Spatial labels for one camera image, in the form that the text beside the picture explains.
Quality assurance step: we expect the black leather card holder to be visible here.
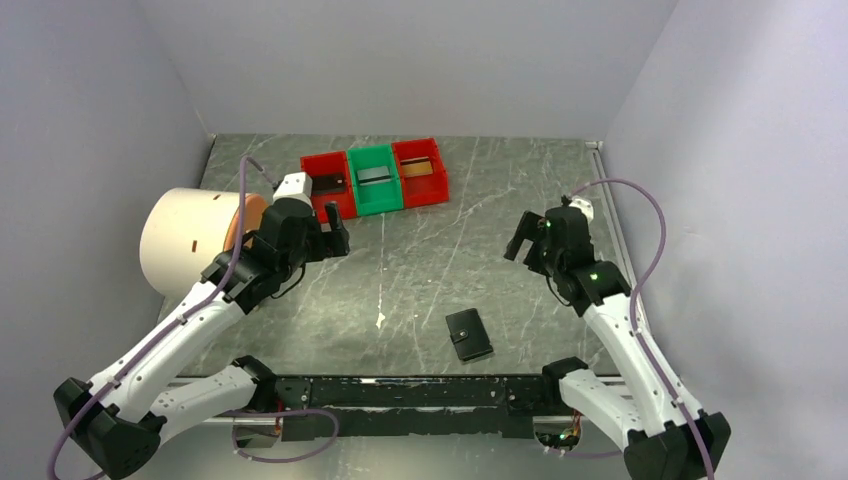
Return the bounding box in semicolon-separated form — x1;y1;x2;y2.
445;308;494;362

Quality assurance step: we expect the red plastic bin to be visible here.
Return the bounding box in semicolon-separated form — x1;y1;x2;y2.
390;137;450;209
300;151;357;223

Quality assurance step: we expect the aluminium frame rail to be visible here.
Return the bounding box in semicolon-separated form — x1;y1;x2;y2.
584;140;638;287

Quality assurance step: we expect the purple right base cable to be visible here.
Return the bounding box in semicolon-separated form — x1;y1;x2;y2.
543;445;627;461

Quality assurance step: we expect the green plastic bin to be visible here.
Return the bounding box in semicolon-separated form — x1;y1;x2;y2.
347;144;404;216

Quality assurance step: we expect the gold card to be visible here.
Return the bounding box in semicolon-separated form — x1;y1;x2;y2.
400;157;434;178

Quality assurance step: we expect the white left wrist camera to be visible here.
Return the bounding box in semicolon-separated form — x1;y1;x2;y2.
272;171;312;206

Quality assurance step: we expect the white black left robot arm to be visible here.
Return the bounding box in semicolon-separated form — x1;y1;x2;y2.
53;197;350;479

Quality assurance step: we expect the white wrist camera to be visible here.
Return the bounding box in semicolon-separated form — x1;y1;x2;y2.
569;197;594;223
272;171;312;206

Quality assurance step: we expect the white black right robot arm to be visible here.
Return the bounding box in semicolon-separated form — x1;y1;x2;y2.
504;204;731;479

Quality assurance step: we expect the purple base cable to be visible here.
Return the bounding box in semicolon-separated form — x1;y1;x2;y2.
543;445;627;461
230;407;340;464

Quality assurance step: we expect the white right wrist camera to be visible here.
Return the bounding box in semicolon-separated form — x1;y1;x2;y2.
569;197;594;223

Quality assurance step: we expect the white orange cylinder drum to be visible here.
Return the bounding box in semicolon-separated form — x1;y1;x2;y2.
139;188;239;299

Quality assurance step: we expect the black card in bin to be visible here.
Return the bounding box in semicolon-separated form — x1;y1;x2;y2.
312;173;347;196

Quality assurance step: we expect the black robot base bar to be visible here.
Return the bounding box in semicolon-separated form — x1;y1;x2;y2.
242;374;575;441

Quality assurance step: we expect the silver card in bin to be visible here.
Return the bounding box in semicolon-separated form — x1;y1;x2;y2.
356;165;393;187

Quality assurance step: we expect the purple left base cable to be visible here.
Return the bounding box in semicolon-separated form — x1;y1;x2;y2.
230;407;340;464

